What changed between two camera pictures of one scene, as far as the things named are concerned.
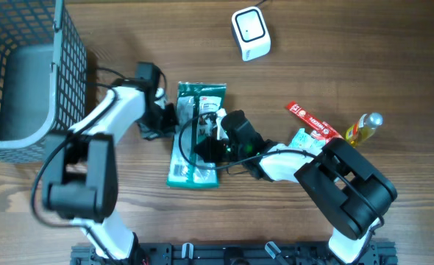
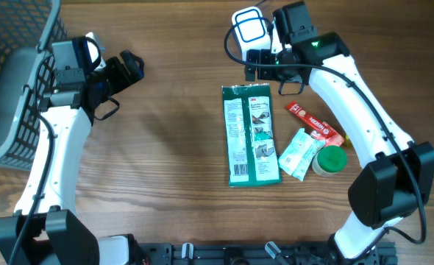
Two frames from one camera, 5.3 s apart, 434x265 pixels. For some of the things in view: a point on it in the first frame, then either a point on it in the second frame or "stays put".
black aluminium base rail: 236,253 stays put
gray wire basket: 34,76 stays put
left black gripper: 168,126 → 120,79
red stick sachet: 323,128 stays put
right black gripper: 210,154 → 262,56
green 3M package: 186,171 → 251,133
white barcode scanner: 251,34 stays put
